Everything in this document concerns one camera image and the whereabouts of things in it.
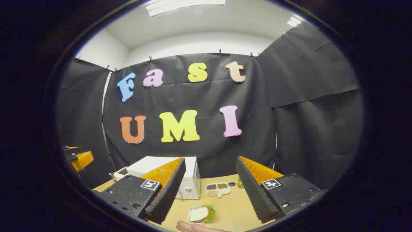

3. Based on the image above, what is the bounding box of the white microwave oven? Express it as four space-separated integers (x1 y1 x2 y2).
126 156 201 199

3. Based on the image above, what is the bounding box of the white divided dish of grains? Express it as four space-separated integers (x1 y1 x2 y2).
206 182 231 198

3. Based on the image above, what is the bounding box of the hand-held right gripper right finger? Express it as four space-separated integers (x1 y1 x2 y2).
236 156 322 224

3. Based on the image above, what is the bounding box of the white toaster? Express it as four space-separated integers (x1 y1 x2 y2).
113 167 129 181

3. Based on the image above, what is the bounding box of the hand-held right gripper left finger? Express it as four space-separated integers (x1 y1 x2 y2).
93 157 186 225

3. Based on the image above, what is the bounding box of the black backdrop cloth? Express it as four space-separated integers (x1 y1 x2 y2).
56 21 364 190

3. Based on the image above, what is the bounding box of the small white rectangular dish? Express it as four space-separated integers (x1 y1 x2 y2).
188 206 206 225

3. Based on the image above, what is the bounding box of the long ceiling light panel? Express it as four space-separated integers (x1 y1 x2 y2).
146 0 226 17

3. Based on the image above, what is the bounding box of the sandwich with lettuce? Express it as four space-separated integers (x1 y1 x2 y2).
189 205 216 223

